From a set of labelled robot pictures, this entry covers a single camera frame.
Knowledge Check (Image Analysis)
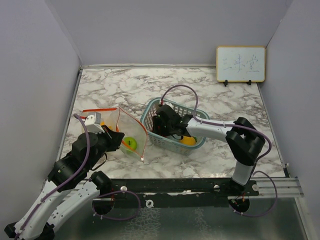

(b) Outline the clear zip top bag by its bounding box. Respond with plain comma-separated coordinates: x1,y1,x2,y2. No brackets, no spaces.
80,108,119,134
116,108,148,163

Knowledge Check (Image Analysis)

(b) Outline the orange yellow peach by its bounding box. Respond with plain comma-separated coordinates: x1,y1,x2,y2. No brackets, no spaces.
179,136,197,146

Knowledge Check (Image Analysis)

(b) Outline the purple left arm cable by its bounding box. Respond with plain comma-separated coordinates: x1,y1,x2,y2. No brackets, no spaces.
13,113,92,240

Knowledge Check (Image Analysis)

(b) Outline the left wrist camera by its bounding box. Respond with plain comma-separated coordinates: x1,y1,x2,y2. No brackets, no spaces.
84,112,105,134

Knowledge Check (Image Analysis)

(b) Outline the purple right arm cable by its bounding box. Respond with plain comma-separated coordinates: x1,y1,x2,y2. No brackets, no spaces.
159,84,273,173

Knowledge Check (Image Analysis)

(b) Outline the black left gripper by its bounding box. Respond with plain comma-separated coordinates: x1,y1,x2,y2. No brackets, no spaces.
86,124,125,170

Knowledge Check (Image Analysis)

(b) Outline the light blue plastic basket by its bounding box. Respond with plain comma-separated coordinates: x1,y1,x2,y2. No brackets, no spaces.
140,97,210,156

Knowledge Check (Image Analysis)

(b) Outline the yellow lemon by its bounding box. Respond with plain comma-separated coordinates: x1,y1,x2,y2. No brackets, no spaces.
100,121,114,132

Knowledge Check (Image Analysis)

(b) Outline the green lime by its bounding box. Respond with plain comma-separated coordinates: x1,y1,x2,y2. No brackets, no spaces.
123,136,138,151

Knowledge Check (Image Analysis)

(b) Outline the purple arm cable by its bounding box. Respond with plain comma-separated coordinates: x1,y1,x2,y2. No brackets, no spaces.
13,113,92,240
159,84,273,173

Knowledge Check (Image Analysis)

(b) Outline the black mounting rail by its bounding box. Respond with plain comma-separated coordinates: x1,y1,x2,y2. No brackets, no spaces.
92,178,259,212

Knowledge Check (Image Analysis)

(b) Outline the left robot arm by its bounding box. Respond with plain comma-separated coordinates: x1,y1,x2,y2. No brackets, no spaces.
4,128,125,240

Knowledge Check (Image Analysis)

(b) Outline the small whiteboard with stand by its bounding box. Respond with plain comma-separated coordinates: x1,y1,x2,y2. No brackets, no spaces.
216,45,266,86

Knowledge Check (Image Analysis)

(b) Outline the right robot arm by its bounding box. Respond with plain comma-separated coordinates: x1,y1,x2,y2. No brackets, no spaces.
152,104,266,196

